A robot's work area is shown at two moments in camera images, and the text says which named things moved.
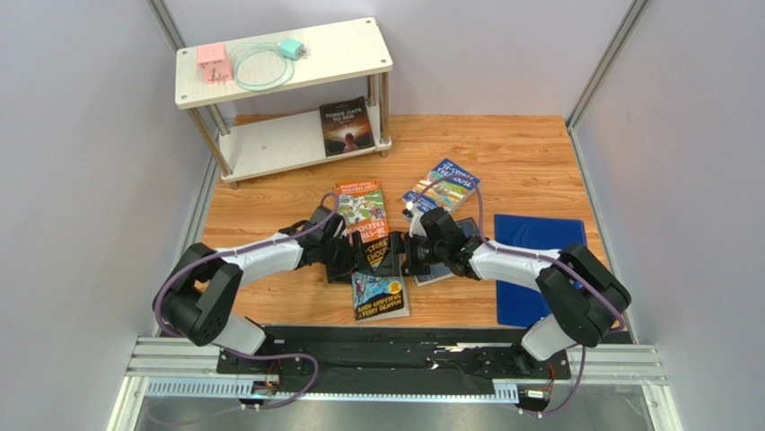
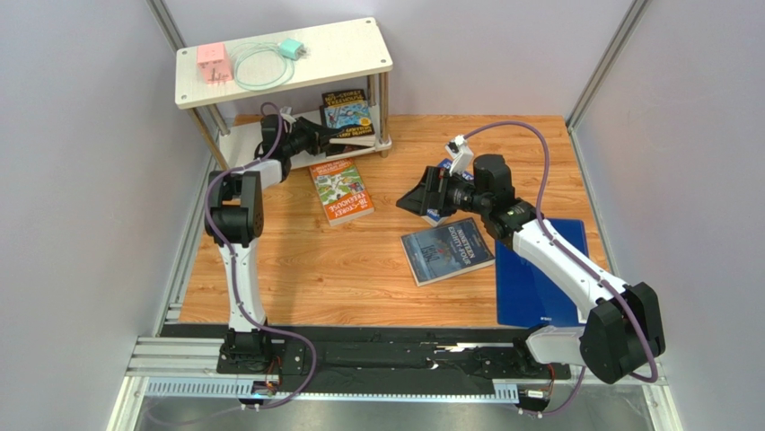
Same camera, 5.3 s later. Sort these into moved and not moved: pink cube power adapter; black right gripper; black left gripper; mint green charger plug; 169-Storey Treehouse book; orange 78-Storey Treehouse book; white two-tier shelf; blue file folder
Moved: orange 78-Storey Treehouse book; black left gripper; 169-Storey Treehouse book; black right gripper
Not moved: pink cube power adapter; white two-tier shelf; mint green charger plug; blue file folder
